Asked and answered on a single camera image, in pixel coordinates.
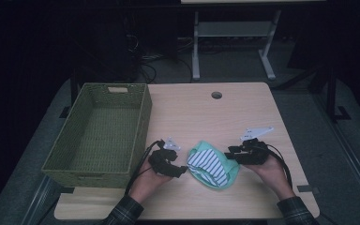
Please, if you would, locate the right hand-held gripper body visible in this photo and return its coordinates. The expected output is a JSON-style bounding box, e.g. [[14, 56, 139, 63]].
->
[[231, 126, 275, 166]]

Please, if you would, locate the green woven basket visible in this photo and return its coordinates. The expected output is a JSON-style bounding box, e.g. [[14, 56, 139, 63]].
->
[[42, 82, 153, 189]]

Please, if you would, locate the tangle of floor cables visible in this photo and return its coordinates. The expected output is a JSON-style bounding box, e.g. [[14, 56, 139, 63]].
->
[[139, 53, 193, 84]]

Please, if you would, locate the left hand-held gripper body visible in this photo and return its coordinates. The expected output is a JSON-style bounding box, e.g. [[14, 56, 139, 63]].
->
[[148, 136, 182, 176]]

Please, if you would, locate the mint green striped garment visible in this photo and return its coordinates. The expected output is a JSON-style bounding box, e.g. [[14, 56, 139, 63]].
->
[[186, 140, 241, 190]]

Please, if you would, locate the right hand-held gripper black cable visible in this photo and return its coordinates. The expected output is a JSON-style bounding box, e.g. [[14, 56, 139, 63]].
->
[[264, 143, 293, 189]]

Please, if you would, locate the metal floor rail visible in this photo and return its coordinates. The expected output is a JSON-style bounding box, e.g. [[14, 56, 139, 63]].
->
[[312, 93, 360, 218], [21, 174, 61, 225]]

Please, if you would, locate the left hand-held gripper black cable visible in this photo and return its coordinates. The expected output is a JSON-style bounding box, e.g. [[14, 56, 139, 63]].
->
[[124, 139, 166, 197]]

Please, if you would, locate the grey tape strip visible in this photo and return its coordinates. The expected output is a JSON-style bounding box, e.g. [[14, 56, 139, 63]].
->
[[296, 185, 321, 195]]

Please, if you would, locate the white metal stand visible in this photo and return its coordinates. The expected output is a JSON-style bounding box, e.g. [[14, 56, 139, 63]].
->
[[191, 8, 282, 82]]

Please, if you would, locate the black metal stand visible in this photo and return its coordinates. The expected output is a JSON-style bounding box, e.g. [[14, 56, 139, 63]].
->
[[323, 65, 353, 124]]

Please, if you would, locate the person's right hand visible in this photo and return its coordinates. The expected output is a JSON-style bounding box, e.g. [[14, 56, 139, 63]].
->
[[245, 154, 296, 201]]

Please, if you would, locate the hand-held gripper black cable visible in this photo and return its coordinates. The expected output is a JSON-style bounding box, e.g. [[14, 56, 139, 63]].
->
[[124, 139, 166, 197], [264, 143, 293, 189]]

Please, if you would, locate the person's left hand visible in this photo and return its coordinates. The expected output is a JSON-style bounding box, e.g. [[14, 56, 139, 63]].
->
[[128, 160, 171, 204]]

